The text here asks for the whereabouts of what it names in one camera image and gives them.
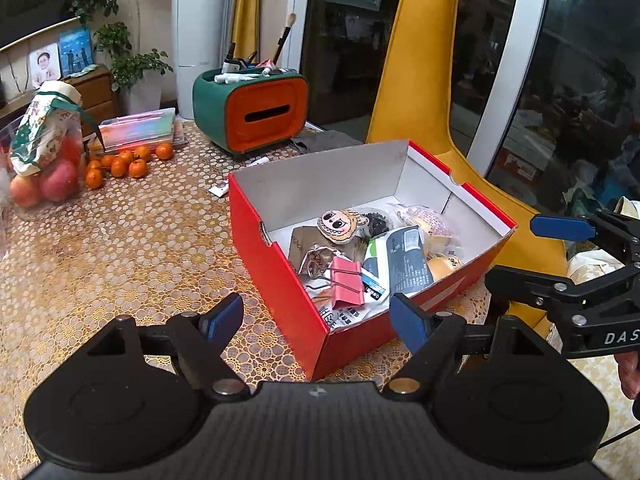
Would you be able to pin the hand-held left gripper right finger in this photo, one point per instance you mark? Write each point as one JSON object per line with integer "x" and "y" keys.
{"x": 407, "y": 322}

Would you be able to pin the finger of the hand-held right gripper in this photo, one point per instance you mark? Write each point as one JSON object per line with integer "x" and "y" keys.
{"x": 525, "y": 285}
{"x": 560, "y": 226}

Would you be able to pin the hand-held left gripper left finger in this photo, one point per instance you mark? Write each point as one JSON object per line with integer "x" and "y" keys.
{"x": 222, "y": 317}

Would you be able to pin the small blue white sachet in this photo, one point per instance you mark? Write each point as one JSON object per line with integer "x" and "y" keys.
{"x": 374, "y": 287}

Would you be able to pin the white printed paper packet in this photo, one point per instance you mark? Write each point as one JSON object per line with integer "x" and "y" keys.
{"x": 350, "y": 317}

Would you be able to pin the red cardboard box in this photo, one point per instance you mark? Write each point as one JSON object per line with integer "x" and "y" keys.
{"x": 280, "y": 300}

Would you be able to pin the large white plastic packet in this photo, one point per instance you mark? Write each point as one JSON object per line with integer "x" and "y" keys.
{"x": 407, "y": 260}

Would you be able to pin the yellow pig toy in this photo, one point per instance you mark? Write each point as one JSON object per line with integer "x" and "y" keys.
{"x": 445, "y": 267}

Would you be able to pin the pink binder clip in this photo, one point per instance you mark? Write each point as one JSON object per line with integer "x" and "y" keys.
{"x": 347, "y": 282}

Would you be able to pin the clear snack packet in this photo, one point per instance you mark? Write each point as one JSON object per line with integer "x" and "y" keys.
{"x": 430, "y": 225}

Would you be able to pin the bag of black screws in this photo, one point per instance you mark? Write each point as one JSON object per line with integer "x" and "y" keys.
{"x": 376, "y": 224}

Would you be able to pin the silver foil packet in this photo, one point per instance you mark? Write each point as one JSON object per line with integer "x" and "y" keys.
{"x": 302, "y": 250}

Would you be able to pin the orange striped plush charm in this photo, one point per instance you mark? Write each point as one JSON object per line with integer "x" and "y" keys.
{"x": 340, "y": 227}

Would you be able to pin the gold lace covered desktop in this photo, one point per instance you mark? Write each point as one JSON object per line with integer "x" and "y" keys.
{"x": 150, "y": 240}

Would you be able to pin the person's right hand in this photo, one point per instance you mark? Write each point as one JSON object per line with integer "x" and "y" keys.
{"x": 631, "y": 375}

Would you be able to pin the cream patterned cloth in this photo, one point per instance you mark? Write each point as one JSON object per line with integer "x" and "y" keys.
{"x": 595, "y": 265}

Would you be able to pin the glass sliding door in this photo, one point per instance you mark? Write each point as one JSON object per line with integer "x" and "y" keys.
{"x": 575, "y": 85}

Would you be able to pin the pile of tangerines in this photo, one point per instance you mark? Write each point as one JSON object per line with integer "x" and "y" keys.
{"x": 125, "y": 162}

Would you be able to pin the grey cloth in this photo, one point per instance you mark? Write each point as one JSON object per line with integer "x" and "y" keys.
{"x": 325, "y": 141}

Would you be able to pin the pastel storage case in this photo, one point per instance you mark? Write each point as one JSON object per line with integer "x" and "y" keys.
{"x": 137, "y": 130}

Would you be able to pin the green orange tissue box organizer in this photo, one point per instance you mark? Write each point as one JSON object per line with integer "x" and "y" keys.
{"x": 265, "y": 115}

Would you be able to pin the red apple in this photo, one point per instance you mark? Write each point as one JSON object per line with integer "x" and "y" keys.
{"x": 60, "y": 180}
{"x": 25, "y": 191}

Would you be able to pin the clear fruit bowl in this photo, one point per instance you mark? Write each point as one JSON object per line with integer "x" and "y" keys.
{"x": 75, "y": 160}

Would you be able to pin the yellow giraffe toy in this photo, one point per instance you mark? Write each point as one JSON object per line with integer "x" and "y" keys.
{"x": 415, "y": 60}

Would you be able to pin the white tube in organizer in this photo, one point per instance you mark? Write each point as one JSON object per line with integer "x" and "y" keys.
{"x": 237, "y": 78}

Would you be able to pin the wooden television cabinet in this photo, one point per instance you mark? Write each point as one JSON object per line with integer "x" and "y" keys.
{"x": 97, "y": 92}

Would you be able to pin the green white printed bag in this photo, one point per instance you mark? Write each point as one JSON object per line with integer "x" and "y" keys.
{"x": 40, "y": 125}

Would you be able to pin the green potted tree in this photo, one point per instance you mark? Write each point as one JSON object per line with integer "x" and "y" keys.
{"x": 125, "y": 60}

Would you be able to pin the white standing air conditioner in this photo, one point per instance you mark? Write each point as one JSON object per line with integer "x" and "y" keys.
{"x": 200, "y": 35}

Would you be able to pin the makeup brush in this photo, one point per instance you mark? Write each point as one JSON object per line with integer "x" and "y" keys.
{"x": 284, "y": 35}

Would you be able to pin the blue picture card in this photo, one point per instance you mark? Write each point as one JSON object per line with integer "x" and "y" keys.
{"x": 76, "y": 52}

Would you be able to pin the yellow curtain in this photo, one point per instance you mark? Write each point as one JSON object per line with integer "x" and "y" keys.
{"x": 247, "y": 5}

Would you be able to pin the black television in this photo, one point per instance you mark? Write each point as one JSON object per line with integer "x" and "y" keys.
{"x": 25, "y": 0}

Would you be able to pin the child photo frame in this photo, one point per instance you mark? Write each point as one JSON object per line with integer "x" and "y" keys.
{"x": 45, "y": 67}

